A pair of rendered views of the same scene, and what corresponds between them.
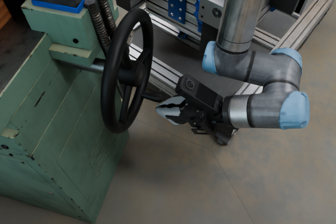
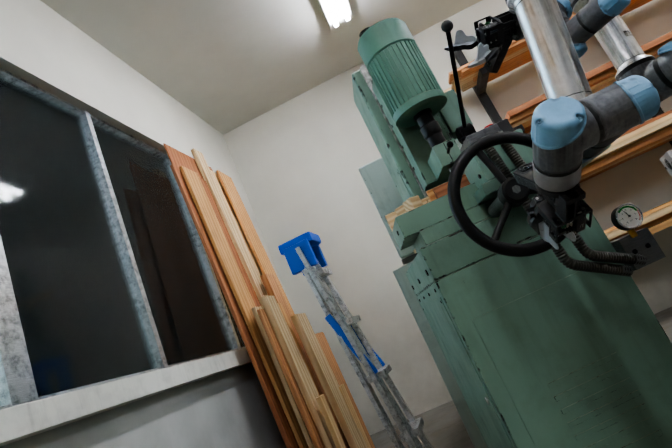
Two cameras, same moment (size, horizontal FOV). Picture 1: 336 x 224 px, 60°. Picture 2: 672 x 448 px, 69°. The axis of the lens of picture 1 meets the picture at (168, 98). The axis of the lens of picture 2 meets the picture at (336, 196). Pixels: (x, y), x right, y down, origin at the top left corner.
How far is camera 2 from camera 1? 1.10 m
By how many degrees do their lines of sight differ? 93
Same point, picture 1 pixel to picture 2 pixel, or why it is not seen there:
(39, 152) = (446, 285)
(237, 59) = not seen: hidden behind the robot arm
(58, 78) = (486, 227)
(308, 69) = not seen: outside the picture
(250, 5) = (541, 62)
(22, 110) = (433, 230)
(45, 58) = (468, 201)
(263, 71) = not seen: hidden behind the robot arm
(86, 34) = (478, 164)
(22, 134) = (429, 251)
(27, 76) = (444, 206)
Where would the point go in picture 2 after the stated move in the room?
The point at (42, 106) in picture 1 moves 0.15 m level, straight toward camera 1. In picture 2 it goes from (458, 241) to (432, 248)
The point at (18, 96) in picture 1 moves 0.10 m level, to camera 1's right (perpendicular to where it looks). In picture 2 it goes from (431, 217) to (446, 204)
